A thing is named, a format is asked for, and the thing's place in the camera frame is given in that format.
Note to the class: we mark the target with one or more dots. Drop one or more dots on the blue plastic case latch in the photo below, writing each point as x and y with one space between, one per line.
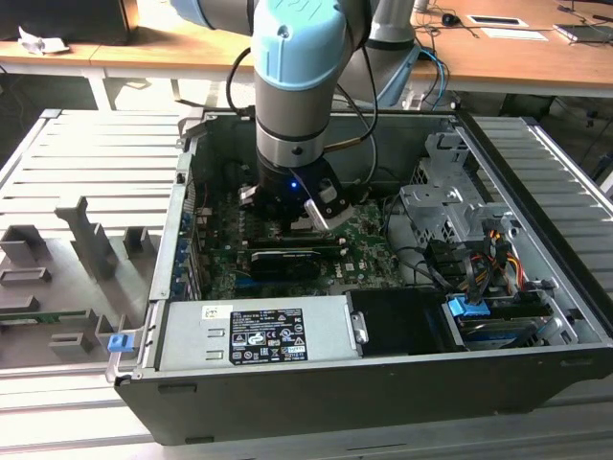
120 344

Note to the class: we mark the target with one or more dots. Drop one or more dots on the wooden desk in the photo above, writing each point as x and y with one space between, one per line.
191 43
81 55

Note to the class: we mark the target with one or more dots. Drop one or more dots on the black computer mouse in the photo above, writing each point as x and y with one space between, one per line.
450 19

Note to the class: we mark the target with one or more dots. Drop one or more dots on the grey plastic case latch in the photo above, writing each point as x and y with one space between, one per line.
189 120

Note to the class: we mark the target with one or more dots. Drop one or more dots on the green RAM stick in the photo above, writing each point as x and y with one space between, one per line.
43 316

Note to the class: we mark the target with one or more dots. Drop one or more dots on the black monitor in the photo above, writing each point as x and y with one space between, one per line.
72 21

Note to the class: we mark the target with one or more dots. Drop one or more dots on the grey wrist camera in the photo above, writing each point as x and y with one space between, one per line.
248 194

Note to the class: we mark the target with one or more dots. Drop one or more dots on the green motherboard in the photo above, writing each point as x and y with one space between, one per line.
369 259

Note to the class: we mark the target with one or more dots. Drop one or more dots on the silver perforated drive cage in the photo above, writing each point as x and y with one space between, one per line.
433 201

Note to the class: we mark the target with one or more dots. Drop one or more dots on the white paper sheet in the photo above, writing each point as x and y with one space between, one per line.
515 33

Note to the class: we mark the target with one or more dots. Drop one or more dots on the grey parts rack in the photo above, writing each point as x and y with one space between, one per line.
62 292

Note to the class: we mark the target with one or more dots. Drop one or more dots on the grey laptop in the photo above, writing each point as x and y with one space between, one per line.
586 32

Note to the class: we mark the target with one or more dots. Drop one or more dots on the white framed desk grommet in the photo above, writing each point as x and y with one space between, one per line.
498 20

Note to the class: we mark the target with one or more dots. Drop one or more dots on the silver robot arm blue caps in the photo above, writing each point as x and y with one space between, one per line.
292 96

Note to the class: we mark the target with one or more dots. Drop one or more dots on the hard disk in blue carrier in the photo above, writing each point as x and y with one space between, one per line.
467 306

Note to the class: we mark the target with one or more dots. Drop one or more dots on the black graphics card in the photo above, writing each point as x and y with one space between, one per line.
285 266

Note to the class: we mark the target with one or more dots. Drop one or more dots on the pale blue teach pendant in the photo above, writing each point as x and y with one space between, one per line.
400 79

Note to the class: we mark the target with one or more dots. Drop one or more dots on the grey power supply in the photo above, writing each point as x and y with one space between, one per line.
187 335

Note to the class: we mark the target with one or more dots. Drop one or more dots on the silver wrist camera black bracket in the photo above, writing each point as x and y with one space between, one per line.
330 203

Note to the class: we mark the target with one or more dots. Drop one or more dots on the crumpled white paper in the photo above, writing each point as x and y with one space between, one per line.
40 44

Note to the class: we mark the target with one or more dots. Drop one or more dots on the black PC case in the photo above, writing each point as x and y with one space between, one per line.
335 407

